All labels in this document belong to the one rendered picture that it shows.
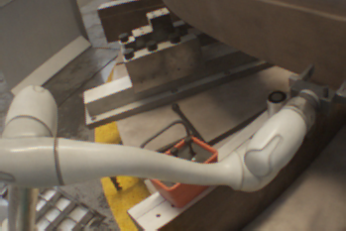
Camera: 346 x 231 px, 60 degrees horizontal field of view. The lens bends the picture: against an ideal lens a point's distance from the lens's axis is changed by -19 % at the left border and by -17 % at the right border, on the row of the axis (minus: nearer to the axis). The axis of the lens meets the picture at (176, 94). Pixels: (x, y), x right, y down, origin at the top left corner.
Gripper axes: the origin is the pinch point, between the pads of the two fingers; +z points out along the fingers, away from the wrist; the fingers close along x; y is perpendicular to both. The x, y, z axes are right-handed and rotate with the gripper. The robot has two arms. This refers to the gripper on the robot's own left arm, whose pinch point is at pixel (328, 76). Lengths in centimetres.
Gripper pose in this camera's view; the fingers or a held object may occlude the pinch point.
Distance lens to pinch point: 98.0
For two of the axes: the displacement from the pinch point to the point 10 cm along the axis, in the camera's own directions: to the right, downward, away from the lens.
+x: -6.7, -2.7, 6.9
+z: 7.0, -5.2, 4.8
